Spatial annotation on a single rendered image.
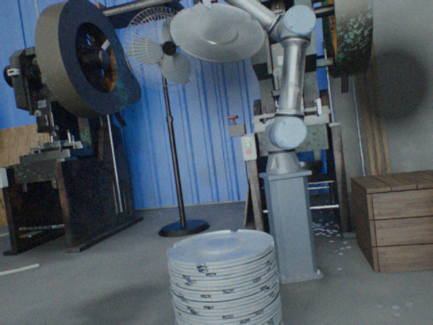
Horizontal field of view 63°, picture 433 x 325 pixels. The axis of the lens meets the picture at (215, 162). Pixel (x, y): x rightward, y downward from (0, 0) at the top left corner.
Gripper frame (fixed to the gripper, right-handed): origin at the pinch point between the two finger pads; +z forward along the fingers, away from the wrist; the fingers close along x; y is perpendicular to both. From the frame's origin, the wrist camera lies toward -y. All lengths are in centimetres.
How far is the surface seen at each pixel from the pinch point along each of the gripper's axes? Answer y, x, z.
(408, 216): 73, 57, 60
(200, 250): -18, 35, 65
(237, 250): -10, 31, 70
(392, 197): 68, 53, 52
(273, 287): -3, 35, 80
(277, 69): 71, 62, -57
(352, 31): 93, 26, -32
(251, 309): -11, 35, 84
